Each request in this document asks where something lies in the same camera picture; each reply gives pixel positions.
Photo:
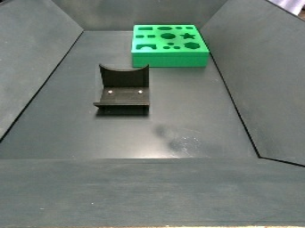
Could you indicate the green foam shape board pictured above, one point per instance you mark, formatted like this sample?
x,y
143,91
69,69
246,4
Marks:
x,y
168,45

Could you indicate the black curved holder bracket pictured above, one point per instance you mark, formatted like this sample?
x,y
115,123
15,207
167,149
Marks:
x,y
124,87

